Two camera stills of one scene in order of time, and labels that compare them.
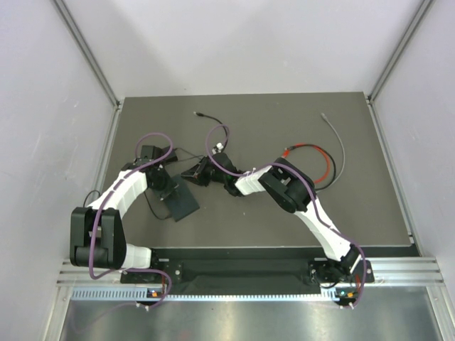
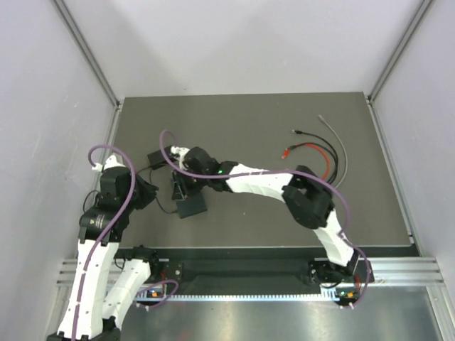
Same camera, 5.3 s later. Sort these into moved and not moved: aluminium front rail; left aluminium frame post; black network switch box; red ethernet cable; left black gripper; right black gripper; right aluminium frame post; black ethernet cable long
Moved: left black gripper; black network switch box; black ethernet cable long; right black gripper
Not moved: right aluminium frame post; aluminium front rail; red ethernet cable; left aluminium frame post
